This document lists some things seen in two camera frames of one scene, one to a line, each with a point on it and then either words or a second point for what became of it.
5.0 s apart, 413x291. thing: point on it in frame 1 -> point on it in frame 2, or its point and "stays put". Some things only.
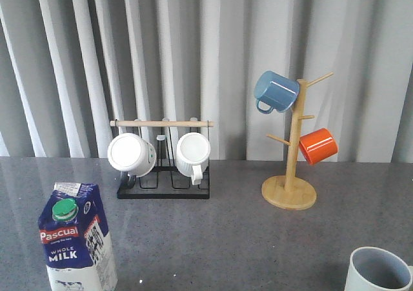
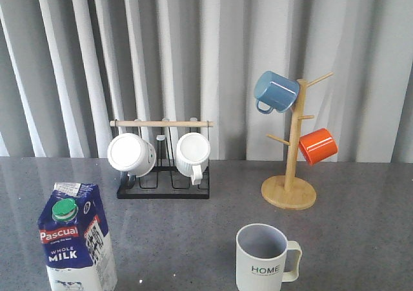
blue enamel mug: [275, 91] stays put
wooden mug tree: [291, 191] stays put
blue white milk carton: [78, 251] stays put
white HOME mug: [375, 269] -> [264, 259]
